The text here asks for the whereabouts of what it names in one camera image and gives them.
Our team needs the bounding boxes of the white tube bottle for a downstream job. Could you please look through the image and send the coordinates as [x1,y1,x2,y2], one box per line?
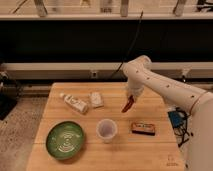
[60,93,88,114]

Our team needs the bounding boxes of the white ceramic cup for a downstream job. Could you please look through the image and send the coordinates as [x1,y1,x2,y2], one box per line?
[96,119,118,143]

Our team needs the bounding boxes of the white folded packet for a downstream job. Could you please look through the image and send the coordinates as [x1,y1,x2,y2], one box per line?
[90,92,104,108]

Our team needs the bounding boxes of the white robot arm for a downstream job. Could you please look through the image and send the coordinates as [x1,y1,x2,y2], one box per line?
[122,55,213,171]

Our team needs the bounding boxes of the blue object beside table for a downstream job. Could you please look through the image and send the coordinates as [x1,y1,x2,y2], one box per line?
[168,111,184,128]

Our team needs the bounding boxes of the wooden table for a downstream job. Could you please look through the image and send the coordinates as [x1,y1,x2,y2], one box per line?
[26,83,184,171]

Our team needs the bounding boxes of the black cables on floor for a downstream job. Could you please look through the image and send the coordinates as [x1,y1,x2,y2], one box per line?
[172,122,192,148]

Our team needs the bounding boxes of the black hanging cable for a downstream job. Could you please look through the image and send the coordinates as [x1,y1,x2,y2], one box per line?
[109,10,145,78]

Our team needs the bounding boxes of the green ceramic bowl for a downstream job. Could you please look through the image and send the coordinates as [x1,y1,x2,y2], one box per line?
[45,121,85,160]

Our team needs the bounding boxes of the red chili pepper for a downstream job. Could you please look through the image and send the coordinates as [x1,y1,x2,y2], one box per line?
[122,96,134,113]

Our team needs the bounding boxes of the brown orange box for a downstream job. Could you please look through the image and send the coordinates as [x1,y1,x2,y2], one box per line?
[131,122,155,136]

